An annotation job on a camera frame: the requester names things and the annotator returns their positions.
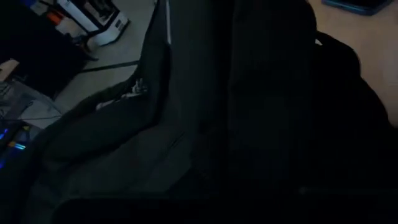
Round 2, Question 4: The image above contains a black smartphone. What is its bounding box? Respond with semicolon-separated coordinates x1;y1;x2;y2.
322;0;393;17

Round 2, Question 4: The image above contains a black backpack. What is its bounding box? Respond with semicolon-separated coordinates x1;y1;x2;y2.
0;0;398;224

